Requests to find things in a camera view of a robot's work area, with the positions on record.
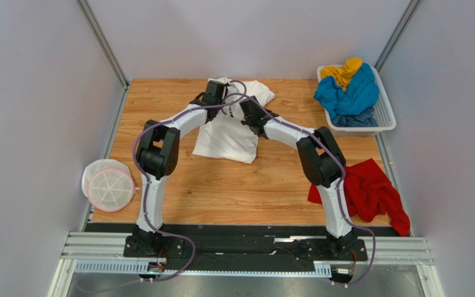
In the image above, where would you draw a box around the white mesh laundry bag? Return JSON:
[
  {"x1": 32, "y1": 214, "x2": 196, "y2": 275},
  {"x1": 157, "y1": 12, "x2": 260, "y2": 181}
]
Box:
[{"x1": 81, "y1": 159, "x2": 139, "y2": 212}]

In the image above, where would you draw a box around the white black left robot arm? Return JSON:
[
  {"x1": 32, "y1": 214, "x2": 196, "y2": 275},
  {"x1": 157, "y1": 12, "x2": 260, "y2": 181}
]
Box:
[{"x1": 124, "y1": 80, "x2": 230, "y2": 257}]

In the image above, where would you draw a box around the blue t-shirt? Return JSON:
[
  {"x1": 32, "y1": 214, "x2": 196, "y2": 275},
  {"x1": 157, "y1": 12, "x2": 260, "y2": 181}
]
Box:
[{"x1": 314, "y1": 62, "x2": 379, "y2": 118}]

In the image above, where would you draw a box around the yellow t-shirt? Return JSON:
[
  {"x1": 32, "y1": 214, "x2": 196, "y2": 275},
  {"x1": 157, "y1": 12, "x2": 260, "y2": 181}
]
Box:
[{"x1": 319, "y1": 57, "x2": 363, "y2": 91}]

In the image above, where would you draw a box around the dark blue denim garment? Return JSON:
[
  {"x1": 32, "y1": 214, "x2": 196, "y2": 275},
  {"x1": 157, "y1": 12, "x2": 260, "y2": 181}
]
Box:
[{"x1": 332, "y1": 107, "x2": 378, "y2": 127}]

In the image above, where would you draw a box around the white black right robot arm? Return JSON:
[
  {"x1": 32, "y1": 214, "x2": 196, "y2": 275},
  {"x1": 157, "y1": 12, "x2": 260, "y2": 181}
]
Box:
[{"x1": 239, "y1": 97, "x2": 357, "y2": 254}]

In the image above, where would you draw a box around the white plastic laundry basket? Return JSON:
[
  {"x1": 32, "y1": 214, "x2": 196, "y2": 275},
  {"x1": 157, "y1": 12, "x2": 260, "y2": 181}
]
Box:
[{"x1": 324, "y1": 66, "x2": 396, "y2": 136}]

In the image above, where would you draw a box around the white Coca-Cola print t-shirt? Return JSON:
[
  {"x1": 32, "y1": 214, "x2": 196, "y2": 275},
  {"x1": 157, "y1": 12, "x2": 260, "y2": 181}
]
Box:
[{"x1": 192, "y1": 77, "x2": 276, "y2": 164}]

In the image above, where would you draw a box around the aluminium corner post right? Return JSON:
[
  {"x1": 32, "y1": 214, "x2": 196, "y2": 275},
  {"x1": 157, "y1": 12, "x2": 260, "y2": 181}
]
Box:
[{"x1": 374, "y1": 0, "x2": 423, "y2": 71}]

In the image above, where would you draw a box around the red t-shirt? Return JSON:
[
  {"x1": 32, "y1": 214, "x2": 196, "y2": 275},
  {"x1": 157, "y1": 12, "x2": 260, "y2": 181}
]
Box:
[{"x1": 307, "y1": 158, "x2": 411, "y2": 237}]

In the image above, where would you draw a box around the aluminium corner post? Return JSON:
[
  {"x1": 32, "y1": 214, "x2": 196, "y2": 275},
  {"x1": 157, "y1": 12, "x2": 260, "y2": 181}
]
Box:
[
  {"x1": 374, "y1": 0, "x2": 423, "y2": 71},
  {"x1": 75, "y1": 0, "x2": 130, "y2": 88}
]

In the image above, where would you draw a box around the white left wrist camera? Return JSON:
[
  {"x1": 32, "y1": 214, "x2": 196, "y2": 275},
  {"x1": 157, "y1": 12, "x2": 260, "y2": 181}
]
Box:
[{"x1": 225, "y1": 82, "x2": 240, "y2": 101}]

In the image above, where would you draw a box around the aluminium frame rail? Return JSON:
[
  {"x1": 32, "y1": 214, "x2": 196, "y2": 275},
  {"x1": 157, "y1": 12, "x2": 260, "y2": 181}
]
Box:
[{"x1": 61, "y1": 232, "x2": 434, "y2": 277}]

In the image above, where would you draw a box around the aluminium corner post left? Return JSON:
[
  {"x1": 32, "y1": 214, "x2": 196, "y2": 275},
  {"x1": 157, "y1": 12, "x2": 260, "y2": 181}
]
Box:
[{"x1": 75, "y1": 0, "x2": 130, "y2": 88}]

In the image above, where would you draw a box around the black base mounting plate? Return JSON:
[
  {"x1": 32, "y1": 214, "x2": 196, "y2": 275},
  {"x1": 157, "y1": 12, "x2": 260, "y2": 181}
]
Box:
[{"x1": 84, "y1": 223, "x2": 398, "y2": 262}]

